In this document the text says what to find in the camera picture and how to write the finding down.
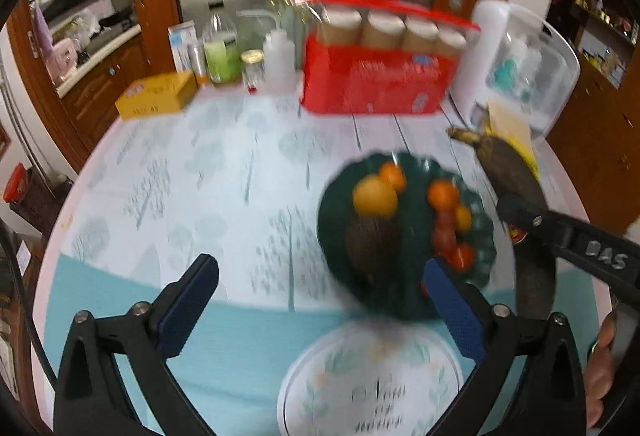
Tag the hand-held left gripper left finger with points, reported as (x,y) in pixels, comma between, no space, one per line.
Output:
(185,311)

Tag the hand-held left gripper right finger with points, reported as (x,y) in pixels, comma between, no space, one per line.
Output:
(455,311)

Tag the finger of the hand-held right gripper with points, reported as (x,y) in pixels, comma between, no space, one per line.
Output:
(525,213)

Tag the dark overripe banana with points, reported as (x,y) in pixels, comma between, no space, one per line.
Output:
(505,166)

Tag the large orange with red sticker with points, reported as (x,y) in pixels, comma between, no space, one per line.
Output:
(375,198)

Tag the dark green scalloped plate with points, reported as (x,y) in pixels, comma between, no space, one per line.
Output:
(340,201)

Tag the person's right hand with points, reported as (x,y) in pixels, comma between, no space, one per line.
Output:
(597,381)

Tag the red tomato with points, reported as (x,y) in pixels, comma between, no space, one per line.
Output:
(443,233)
(462,257)

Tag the red tomatoes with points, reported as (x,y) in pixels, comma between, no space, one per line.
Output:
(442,193)

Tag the yellow tissue pack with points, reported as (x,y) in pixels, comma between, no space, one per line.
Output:
(510,126)

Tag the wooden cabinet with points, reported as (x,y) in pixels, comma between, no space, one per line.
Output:
(590,141)

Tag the brown kiwi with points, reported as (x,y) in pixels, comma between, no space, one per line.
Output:
(372,243)

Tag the white floral plate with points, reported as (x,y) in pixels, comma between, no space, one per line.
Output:
(370,376)

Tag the clear plastic container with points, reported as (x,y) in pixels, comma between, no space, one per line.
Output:
(485,46)

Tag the cardboard tube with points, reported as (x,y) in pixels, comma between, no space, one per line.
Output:
(340,26)
(382,30)
(421,35)
(452,44)

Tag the red packaging box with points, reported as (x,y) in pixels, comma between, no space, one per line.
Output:
(375,81)

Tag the wooden shelf unit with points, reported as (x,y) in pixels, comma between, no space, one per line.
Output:
(600,16)

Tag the red container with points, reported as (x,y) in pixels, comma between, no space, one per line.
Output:
(16,183)

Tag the yellow cardboard box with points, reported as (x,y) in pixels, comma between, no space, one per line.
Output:
(157,94)

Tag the wooden kitchen counter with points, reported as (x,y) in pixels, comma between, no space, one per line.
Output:
(95,91)

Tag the small glass jar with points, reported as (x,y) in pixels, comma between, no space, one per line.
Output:
(252,69)

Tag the green label plastic bottle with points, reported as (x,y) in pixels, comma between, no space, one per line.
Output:
(220,61)

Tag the white squeeze bottle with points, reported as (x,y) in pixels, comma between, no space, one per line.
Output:
(277,61)

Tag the blue and white carton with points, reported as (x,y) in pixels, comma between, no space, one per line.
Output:
(181,41)

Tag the clear plastic pitcher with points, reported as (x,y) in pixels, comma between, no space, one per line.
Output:
(251,30)

